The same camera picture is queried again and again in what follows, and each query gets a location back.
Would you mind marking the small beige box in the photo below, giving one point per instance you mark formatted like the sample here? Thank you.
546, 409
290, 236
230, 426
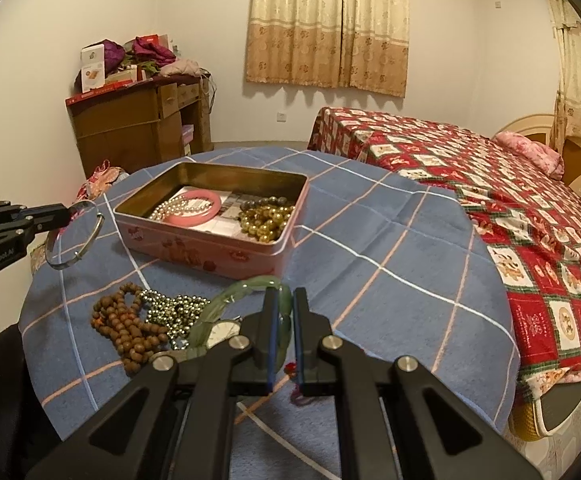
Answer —
120, 76

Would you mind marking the pink bangle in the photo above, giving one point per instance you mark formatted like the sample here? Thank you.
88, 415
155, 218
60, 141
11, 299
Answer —
183, 219

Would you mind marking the dark cloth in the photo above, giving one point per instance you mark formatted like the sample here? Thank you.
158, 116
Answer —
5, 400

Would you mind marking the cream stool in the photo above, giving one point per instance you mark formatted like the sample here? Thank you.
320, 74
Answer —
560, 407

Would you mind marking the green jade bangle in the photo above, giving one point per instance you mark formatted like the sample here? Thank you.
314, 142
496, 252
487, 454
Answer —
230, 294

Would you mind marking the blue plaid tablecloth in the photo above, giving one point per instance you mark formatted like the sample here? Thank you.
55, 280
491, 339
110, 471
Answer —
380, 285

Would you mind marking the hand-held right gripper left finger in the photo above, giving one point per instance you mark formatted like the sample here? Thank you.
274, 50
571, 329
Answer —
269, 340

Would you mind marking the bed with red quilt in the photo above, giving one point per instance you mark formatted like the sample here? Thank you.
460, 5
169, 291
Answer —
510, 220

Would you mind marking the lilac storage box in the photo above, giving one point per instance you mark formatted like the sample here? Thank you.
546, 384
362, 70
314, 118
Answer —
187, 141

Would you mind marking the pile of clothes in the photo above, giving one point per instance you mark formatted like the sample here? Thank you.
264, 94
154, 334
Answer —
100, 180

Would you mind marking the printed paper sheet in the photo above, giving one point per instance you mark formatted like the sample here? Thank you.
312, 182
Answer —
225, 210

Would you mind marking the white product box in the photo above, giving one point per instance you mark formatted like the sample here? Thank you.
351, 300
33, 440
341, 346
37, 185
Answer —
92, 67

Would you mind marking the brown wooden desk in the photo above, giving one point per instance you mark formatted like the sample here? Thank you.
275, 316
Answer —
120, 130

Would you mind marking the magenta cloth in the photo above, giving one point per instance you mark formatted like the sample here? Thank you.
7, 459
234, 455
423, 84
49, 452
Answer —
153, 53

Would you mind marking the pink pillow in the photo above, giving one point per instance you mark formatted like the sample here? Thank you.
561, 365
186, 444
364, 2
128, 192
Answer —
530, 152

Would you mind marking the red carton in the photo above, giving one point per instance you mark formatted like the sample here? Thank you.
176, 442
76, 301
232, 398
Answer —
151, 40

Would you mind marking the thin silver bangle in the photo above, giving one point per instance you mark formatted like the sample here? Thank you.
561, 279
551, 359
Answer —
94, 245

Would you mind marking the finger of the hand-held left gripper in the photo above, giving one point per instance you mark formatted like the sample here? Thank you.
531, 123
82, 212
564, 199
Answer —
50, 216

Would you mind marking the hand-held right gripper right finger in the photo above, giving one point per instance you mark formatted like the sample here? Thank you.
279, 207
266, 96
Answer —
301, 340

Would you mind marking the wide beige curtain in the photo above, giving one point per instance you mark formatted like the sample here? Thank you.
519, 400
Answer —
325, 25

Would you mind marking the flat red box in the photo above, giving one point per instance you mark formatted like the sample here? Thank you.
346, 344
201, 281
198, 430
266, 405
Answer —
95, 93

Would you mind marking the pale pink cloth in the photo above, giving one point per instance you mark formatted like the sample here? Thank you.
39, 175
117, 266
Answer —
180, 67

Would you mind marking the pink tin box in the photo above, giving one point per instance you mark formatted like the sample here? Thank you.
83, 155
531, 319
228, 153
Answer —
195, 255

